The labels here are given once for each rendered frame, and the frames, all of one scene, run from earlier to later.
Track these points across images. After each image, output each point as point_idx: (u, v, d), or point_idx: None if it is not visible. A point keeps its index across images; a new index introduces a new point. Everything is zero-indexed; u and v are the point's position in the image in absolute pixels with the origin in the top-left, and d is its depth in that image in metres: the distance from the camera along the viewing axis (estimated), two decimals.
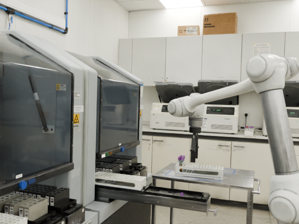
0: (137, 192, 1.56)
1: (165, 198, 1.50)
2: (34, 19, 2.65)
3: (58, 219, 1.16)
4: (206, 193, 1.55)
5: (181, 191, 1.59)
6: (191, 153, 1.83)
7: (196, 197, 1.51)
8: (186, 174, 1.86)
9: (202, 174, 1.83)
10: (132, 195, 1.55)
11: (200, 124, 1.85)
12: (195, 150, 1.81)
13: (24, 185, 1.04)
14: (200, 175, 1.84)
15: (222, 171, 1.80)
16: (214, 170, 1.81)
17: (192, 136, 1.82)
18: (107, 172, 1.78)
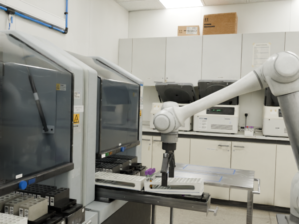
0: (137, 192, 1.56)
1: (165, 198, 1.50)
2: (34, 19, 2.65)
3: (58, 219, 1.16)
4: (206, 193, 1.55)
5: None
6: (162, 174, 1.49)
7: (196, 197, 1.51)
8: (157, 191, 1.53)
9: (176, 190, 1.50)
10: (132, 195, 1.55)
11: (174, 139, 1.51)
12: (166, 172, 1.48)
13: (24, 185, 1.04)
14: (174, 192, 1.50)
15: (200, 185, 1.46)
16: (189, 183, 1.47)
17: (164, 154, 1.49)
18: (107, 172, 1.78)
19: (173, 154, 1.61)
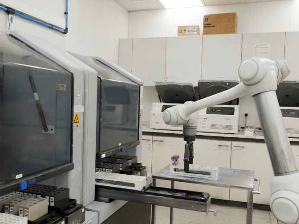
0: (137, 192, 1.56)
1: (165, 198, 1.50)
2: (34, 19, 2.65)
3: (58, 219, 1.16)
4: (206, 193, 1.55)
5: (181, 191, 1.59)
6: (184, 162, 1.85)
7: (196, 197, 1.51)
8: (180, 174, 1.87)
9: (195, 174, 1.83)
10: (132, 195, 1.55)
11: (194, 132, 1.85)
12: (188, 160, 1.83)
13: (24, 185, 1.04)
14: (194, 175, 1.84)
15: (216, 172, 1.79)
16: (207, 170, 1.81)
17: (185, 145, 1.83)
18: (107, 172, 1.78)
19: (192, 146, 1.94)
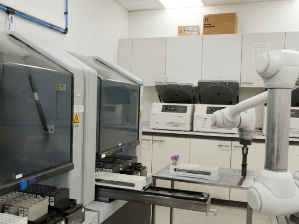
0: (137, 192, 1.56)
1: (165, 198, 1.50)
2: (34, 19, 2.65)
3: (58, 219, 1.16)
4: (206, 193, 1.55)
5: (181, 191, 1.59)
6: None
7: (196, 197, 1.51)
8: (180, 174, 1.87)
9: (195, 174, 1.83)
10: (132, 195, 1.55)
11: None
12: None
13: (24, 185, 1.04)
14: (194, 175, 1.84)
15: (216, 172, 1.79)
16: (207, 170, 1.81)
17: None
18: (107, 172, 1.78)
19: (242, 153, 1.85)
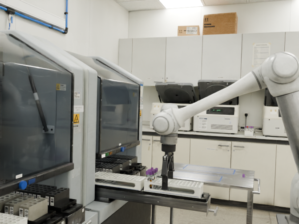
0: (137, 192, 1.56)
1: (165, 198, 1.50)
2: (34, 19, 2.65)
3: (58, 219, 1.16)
4: (206, 193, 1.55)
5: None
6: (162, 178, 1.51)
7: None
8: (157, 191, 1.53)
9: (175, 192, 1.50)
10: (132, 195, 1.55)
11: (173, 141, 1.52)
12: (167, 175, 1.50)
13: (24, 185, 1.04)
14: (173, 194, 1.50)
15: (200, 190, 1.46)
16: (189, 187, 1.48)
17: (163, 157, 1.49)
18: (107, 172, 1.78)
19: (172, 157, 1.61)
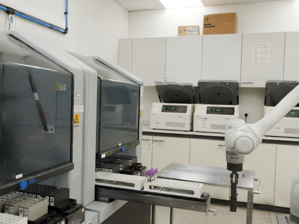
0: (136, 192, 1.56)
1: (164, 198, 1.50)
2: (34, 19, 2.65)
3: (58, 219, 1.16)
4: (206, 193, 1.55)
5: None
6: (236, 197, 1.48)
7: None
8: (156, 192, 1.53)
9: (175, 193, 1.50)
10: (132, 195, 1.55)
11: None
12: None
13: (24, 185, 1.04)
14: (173, 194, 1.50)
15: (199, 190, 1.46)
16: (189, 188, 1.48)
17: None
18: (107, 172, 1.78)
19: (231, 182, 1.41)
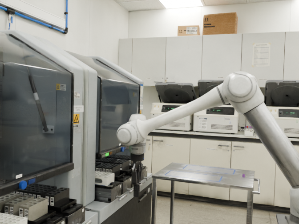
0: None
1: None
2: (34, 19, 2.65)
3: (58, 219, 1.16)
4: (117, 182, 1.71)
5: None
6: (139, 186, 1.62)
7: None
8: None
9: None
10: None
11: None
12: None
13: (24, 185, 1.04)
14: None
15: (106, 179, 1.62)
16: (98, 177, 1.64)
17: (141, 165, 1.67)
18: (107, 172, 1.78)
19: (132, 170, 1.58)
